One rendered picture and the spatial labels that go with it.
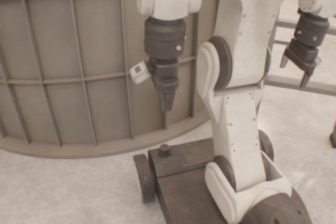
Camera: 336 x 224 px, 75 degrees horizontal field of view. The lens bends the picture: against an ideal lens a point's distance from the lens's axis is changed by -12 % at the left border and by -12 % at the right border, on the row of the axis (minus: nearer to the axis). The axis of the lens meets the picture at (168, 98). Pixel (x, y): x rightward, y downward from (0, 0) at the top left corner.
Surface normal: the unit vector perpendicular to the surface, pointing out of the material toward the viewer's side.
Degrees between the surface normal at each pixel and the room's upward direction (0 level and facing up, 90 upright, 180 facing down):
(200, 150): 0
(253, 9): 100
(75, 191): 0
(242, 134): 60
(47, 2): 90
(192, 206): 0
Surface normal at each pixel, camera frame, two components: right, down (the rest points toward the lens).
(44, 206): 0.00, -0.86
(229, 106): 0.25, -0.01
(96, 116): 0.22, 0.50
